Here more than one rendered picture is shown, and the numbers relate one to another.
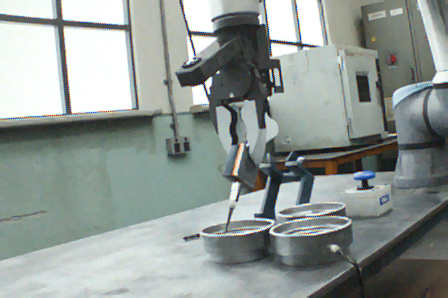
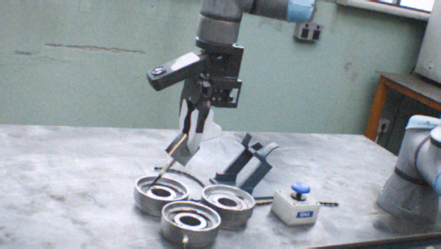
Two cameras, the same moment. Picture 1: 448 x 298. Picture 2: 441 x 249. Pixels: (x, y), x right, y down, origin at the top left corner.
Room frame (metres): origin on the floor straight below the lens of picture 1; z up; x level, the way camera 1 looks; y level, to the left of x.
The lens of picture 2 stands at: (-0.21, -0.43, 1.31)
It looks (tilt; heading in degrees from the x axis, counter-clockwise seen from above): 18 degrees down; 24
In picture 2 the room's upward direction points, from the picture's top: 12 degrees clockwise
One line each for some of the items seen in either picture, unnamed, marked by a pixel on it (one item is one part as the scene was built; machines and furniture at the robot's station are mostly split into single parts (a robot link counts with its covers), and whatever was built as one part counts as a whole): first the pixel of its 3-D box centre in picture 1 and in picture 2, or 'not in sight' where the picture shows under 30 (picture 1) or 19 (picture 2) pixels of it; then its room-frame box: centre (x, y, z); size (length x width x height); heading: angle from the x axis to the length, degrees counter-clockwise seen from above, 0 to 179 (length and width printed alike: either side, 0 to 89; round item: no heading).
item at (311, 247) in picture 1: (312, 240); (189, 224); (0.62, -0.04, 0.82); 0.10 x 0.10 x 0.04
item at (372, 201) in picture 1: (367, 199); (298, 206); (0.86, -0.16, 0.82); 0.08 x 0.07 x 0.05; 144
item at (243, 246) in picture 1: (238, 240); (160, 196); (0.67, 0.06, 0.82); 0.10 x 0.10 x 0.04
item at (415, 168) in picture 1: (423, 161); (413, 190); (1.12, -0.36, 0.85); 0.15 x 0.15 x 0.10
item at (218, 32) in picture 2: (232, 9); (216, 30); (0.72, 0.03, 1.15); 0.08 x 0.08 x 0.05
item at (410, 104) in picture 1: (420, 112); (428, 146); (1.12, -0.36, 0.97); 0.13 x 0.12 x 0.14; 33
